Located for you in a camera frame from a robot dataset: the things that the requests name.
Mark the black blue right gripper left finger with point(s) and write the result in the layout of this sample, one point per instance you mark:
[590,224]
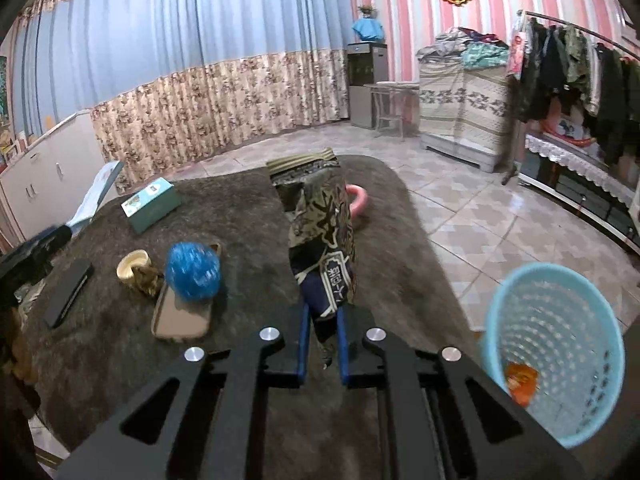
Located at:
[204,416]

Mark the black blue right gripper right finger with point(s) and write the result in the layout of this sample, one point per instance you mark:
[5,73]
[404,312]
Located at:
[440,415]

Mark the blue plastic bag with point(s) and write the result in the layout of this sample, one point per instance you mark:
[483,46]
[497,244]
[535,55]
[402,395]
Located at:
[193,271]

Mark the patterned snack wrapper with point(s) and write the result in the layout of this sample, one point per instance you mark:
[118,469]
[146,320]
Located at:
[312,191]

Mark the orange snack bag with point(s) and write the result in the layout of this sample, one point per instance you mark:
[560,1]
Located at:
[522,381]

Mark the brown phone case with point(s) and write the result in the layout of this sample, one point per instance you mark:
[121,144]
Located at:
[177,319]

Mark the light blue plastic basket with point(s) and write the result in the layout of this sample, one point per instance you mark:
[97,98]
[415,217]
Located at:
[557,322]

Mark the brown shaggy rug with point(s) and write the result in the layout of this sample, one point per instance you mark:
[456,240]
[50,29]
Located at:
[104,352]

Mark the cream small bowl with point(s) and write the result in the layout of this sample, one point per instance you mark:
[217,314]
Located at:
[125,268]

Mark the black phone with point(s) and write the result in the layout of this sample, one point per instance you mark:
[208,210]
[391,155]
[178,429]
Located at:
[65,292]

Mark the teal tissue box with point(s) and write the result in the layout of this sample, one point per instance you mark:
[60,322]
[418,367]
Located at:
[149,205]

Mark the pink pig-shaped mug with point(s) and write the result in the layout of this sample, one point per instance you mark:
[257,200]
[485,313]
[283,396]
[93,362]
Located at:
[358,198]

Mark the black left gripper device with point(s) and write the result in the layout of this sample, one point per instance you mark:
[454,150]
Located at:
[30,262]

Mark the white cabinet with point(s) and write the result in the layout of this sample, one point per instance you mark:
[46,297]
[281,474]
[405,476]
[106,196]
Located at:
[47,183]

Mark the low tv stand lace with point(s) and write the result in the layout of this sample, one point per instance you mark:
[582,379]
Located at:
[582,184]

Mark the covered chest with cloth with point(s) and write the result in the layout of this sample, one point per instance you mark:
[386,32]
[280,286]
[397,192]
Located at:
[465,113]

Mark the small folding table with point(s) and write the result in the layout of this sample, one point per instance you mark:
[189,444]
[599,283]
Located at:
[393,105]

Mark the grey water dispenser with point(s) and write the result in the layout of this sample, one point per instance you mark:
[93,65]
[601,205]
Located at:
[367,64]

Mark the blue floral curtain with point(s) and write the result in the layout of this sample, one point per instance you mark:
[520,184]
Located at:
[172,81]

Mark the pile of clothes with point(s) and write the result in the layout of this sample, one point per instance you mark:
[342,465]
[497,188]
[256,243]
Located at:
[473,49]

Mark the clothes rack with garments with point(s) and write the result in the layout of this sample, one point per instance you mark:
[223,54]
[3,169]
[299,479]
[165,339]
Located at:
[576,94]

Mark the blue cloth bundle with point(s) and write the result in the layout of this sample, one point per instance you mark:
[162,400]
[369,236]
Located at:
[368,29]

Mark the small potted plant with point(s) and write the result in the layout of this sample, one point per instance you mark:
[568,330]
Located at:
[367,11]

